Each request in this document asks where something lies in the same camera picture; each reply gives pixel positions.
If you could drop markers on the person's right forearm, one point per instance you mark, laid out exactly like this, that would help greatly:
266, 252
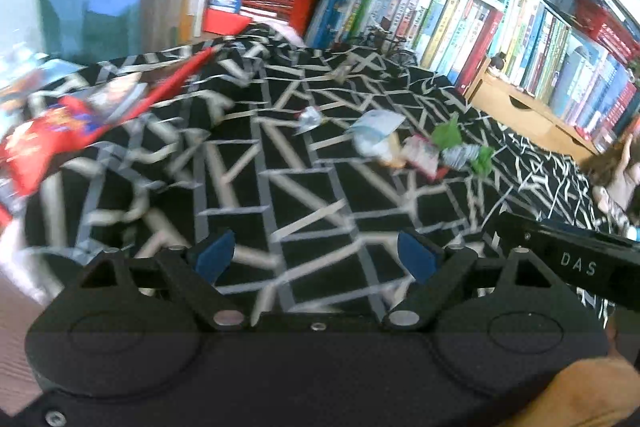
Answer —
590, 392

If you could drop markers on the red plastic crate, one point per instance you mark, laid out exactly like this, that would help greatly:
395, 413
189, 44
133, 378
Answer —
260, 2

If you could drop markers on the clear crumpled wrapper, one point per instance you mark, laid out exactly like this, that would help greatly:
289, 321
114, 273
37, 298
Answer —
310, 119

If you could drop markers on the wooden drawer organizer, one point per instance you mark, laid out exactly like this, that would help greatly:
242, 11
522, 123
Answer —
525, 107

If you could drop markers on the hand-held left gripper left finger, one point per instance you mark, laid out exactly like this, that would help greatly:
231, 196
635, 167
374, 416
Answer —
215, 257

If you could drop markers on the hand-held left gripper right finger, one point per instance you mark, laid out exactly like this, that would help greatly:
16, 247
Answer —
417, 257

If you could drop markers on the row of tall colourful books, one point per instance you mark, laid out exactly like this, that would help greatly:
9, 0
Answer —
400, 17

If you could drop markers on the glossy magazines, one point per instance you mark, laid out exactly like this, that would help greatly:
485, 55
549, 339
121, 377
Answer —
35, 82

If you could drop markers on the red printed packet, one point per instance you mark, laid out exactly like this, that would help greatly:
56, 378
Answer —
35, 142

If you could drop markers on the long haired doll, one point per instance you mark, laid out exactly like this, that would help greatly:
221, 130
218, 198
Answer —
617, 172

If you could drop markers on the black white patterned cloth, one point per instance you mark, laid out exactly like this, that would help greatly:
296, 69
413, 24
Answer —
300, 167

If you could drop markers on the pink wrapper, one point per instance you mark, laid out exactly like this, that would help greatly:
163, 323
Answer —
422, 154

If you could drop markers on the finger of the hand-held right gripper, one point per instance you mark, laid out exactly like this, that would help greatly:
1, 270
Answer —
512, 232

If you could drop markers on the small dark figurine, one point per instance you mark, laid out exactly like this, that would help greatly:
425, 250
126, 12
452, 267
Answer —
498, 61

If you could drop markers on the miniature black bicycle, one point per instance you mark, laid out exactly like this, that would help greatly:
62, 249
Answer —
385, 44

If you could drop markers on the green plastic scrap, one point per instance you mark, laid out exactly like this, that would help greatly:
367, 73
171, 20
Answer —
447, 134
482, 159

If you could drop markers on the row of books on organizer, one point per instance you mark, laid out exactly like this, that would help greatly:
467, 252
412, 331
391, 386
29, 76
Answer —
565, 57

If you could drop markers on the blue white crumpled wrapper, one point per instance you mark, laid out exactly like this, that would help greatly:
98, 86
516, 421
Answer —
462, 154

